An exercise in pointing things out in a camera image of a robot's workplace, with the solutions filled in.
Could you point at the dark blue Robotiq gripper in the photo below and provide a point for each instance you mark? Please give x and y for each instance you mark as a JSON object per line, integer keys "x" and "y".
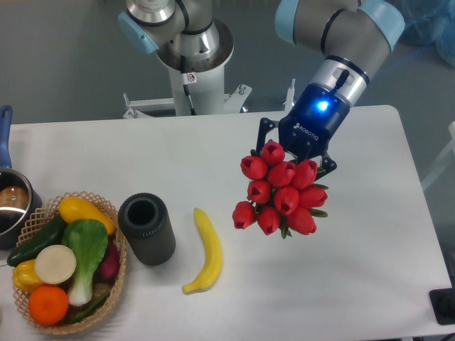
{"x": 308, "y": 128}

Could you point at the red tulip bouquet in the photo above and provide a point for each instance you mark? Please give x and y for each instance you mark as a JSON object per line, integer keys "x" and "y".
{"x": 281, "y": 195}

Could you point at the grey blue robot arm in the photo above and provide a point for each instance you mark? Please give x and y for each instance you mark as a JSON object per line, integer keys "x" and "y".
{"x": 355, "y": 38}

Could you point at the dark grey ribbed vase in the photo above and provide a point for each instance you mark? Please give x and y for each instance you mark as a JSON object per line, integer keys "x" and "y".
{"x": 143, "y": 218}

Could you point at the yellow banana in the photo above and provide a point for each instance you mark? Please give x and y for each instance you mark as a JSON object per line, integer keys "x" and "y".
{"x": 213, "y": 264}

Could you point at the blue plastic bag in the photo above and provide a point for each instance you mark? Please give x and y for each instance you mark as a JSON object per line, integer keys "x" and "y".
{"x": 430, "y": 22}

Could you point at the black device at table edge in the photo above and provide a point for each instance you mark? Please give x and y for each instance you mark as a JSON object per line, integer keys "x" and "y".
{"x": 442, "y": 301}

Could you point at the purple red onion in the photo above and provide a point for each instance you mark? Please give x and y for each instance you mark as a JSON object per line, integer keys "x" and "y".
{"x": 109, "y": 267}

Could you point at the green bok choy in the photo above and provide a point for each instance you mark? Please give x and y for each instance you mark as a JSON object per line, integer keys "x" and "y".
{"x": 88, "y": 240}

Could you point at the yellow squash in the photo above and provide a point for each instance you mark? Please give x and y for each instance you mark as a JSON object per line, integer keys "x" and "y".
{"x": 77, "y": 208}

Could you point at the woven wicker basket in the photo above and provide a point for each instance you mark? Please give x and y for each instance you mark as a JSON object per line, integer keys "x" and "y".
{"x": 108, "y": 290}

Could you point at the dark green cucumber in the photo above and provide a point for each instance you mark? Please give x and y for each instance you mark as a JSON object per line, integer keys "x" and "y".
{"x": 50, "y": 234}

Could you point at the green chili pepper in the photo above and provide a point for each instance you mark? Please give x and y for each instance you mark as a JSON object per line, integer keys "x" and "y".
{"x": 82, "y": 314}

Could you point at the orange fruit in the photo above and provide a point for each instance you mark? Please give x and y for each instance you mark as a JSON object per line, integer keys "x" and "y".
{"x": 48, "y": 305}

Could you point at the yellow bell pepper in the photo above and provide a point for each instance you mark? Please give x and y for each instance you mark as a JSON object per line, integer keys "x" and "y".
{"x": 25, "y": 277}

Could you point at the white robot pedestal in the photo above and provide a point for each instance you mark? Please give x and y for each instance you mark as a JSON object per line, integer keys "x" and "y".
{"x": 196, "y": 69}

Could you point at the blue handled saucepan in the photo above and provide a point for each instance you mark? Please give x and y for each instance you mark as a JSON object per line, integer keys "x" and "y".
{"x": 18, "y": 198}

